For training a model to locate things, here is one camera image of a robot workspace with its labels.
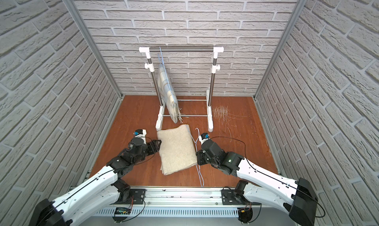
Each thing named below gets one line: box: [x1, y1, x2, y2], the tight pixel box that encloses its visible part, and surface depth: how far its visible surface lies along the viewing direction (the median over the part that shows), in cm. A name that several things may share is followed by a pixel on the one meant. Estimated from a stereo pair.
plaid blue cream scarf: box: [157, 63, 184, 124], surface depth 89 cm
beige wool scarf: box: [156, 124, 198, 176], surface depth 87 cm
